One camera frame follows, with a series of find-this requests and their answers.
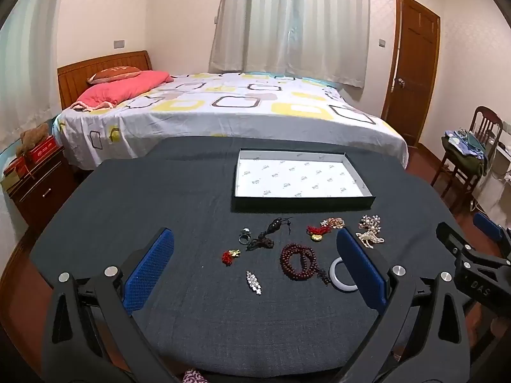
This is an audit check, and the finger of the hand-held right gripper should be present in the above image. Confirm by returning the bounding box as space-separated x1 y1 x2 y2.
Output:
472 212 511 244
436 222 511 306

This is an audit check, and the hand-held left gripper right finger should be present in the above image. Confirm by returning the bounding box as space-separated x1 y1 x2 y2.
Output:
325 226 471 383

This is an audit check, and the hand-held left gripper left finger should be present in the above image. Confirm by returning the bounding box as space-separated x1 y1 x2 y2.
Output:
41 227 188 383

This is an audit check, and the white bangle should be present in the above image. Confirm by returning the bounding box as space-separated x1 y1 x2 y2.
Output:
329 257 360 293

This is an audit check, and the pearl deer brooch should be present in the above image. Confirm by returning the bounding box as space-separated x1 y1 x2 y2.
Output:
355 229 386 249

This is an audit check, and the pearl cluster brooch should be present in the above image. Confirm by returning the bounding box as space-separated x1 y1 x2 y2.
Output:
358 214 383 232

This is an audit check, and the red knot gold charm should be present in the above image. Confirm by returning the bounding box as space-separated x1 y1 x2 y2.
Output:
306 223 333 243

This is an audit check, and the dark red bead necklace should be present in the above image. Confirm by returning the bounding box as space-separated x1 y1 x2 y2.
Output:
279 243 333 287

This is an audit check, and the black pendant with brown cord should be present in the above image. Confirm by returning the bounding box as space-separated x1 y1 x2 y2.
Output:
245 216 294 252

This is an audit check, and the rhinestone brooch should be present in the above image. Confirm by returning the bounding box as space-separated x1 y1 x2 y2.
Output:
245 270 263 297

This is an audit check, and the green cardboard tray box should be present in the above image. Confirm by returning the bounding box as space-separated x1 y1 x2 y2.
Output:
232 148 378 212

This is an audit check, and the dark grey tablecloth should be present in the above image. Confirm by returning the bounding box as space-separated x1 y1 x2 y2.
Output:
28 136 476 378

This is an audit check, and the pile of clothes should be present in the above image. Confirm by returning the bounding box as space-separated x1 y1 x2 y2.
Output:
441 128 498 176

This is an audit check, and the wooden chair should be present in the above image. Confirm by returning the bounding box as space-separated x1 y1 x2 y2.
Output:
430 106 504 204

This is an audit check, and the patterned purple cloth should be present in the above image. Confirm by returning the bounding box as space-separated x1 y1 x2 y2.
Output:
181 369 210 383

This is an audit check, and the wooden nightstand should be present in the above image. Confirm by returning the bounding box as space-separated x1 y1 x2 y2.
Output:
8 146 80 228

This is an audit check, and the gold box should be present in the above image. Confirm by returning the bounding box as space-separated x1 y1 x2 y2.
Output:
0 169 22 192

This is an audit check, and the dark red box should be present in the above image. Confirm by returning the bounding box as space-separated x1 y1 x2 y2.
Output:
4 155 33 176

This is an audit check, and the wooden door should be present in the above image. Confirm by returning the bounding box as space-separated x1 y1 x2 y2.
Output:
381 0 441 147

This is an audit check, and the brown teddy bear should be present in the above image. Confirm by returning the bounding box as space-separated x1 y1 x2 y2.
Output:
16 124 50 156

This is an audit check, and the bed with patterned sheet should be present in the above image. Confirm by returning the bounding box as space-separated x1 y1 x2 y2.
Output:
54 71 408 170

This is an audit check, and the pink pillow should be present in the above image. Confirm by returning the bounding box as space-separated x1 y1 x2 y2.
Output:
72 70 173 111

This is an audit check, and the orange pillow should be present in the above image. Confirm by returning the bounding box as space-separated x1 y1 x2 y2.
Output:
87 66 143 85

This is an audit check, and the wooden headboard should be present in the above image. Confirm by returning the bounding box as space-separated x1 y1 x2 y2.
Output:
57 50 153 110

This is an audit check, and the sheer side curtain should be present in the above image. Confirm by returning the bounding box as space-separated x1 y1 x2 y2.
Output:
0 0 66 144

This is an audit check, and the white window curtain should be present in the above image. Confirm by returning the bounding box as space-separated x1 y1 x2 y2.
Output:
210 0 370 88

